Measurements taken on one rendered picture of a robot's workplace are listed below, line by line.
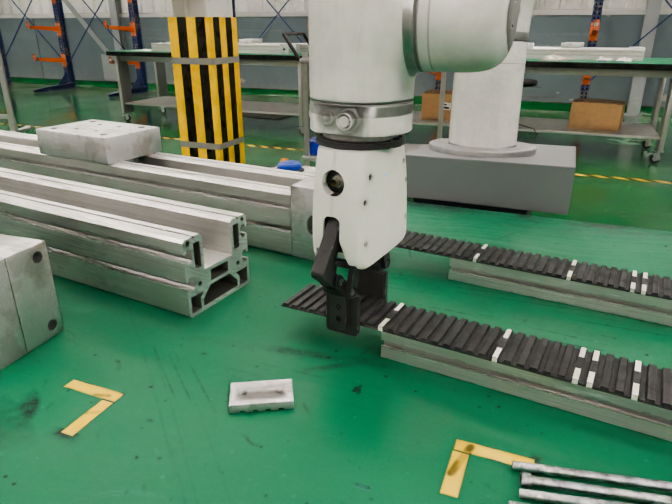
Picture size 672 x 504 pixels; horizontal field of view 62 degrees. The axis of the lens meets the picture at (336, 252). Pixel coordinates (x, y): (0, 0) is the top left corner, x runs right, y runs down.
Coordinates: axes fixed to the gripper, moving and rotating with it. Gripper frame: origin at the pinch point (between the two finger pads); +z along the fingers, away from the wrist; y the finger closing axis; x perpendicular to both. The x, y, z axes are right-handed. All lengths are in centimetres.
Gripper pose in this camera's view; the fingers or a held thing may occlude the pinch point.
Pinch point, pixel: (357, 301)
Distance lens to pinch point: 52.6
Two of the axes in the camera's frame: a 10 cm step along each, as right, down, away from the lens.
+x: -8.8, -1.8, 4.5
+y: 4.8, -3.3, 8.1
